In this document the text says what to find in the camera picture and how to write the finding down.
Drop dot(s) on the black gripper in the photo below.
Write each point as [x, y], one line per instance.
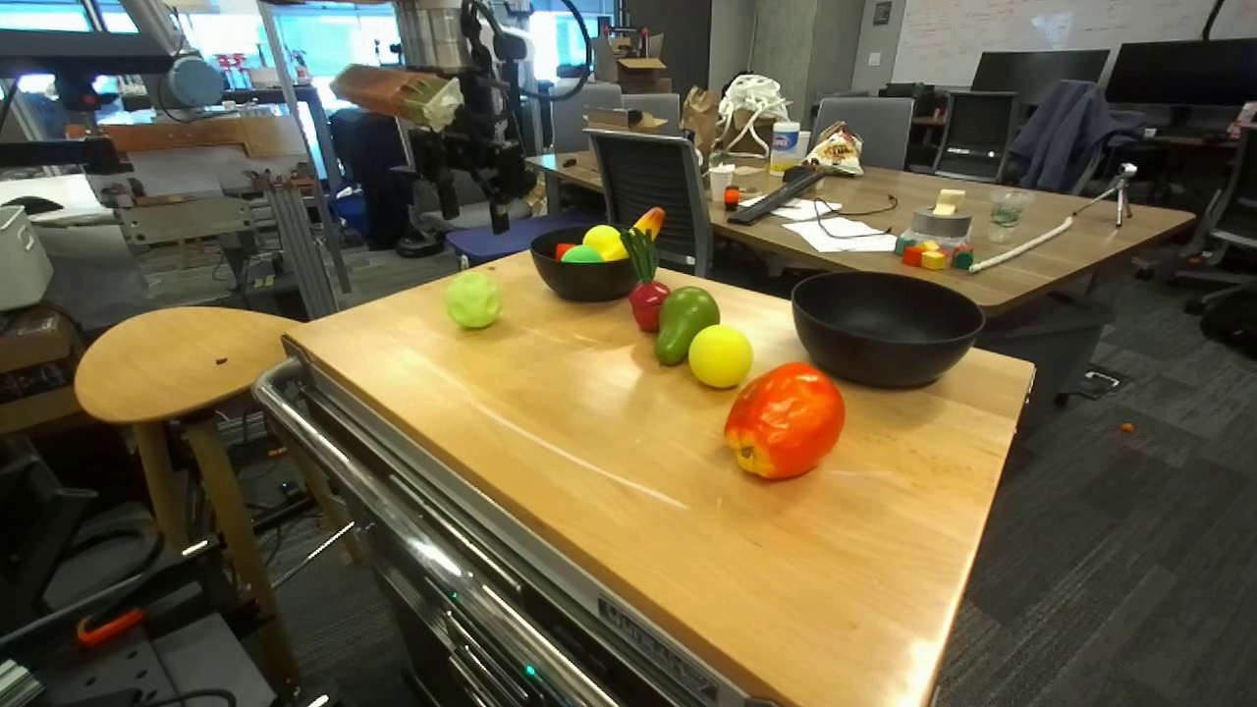
[478, 143]

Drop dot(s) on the light green round fruit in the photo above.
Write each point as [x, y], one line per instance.
[473, 301]

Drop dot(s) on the red radish with green stem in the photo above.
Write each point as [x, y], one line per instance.
[644, 291]

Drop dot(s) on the yellow lemon ball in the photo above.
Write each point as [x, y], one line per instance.
[721, 361]

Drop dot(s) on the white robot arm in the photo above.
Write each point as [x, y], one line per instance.
[457, 98]

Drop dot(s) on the green lime ball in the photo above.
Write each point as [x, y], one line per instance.
[579, 256]

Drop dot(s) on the black bowl far side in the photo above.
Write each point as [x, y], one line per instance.
[579, 282]

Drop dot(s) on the yellow fruit in far bowl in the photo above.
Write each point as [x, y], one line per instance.
[606, 240]

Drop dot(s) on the grey mesh office chair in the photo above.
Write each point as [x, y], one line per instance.
[656, 170]

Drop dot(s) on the yellow banana orange tip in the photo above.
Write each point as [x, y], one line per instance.
[649, 222]

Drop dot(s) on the white paper sheets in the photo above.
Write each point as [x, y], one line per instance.
[827, 231]

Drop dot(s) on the round wooden stool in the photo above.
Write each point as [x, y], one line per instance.
[165, 370]

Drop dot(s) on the black bowl near table edge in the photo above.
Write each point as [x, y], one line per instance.
[885, 331]

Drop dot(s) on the coloured toy blocks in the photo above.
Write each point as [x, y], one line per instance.
[936, 256]

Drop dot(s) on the clear plastic cup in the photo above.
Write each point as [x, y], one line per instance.
[1005, 205]

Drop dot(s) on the large wooden office desk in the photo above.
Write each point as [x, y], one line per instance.
[1051, 244]

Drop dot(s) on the black computer monitor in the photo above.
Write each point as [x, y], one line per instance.
[1036, 74]

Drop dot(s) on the metal cart handle bar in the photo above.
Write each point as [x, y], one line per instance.
[462, 625]

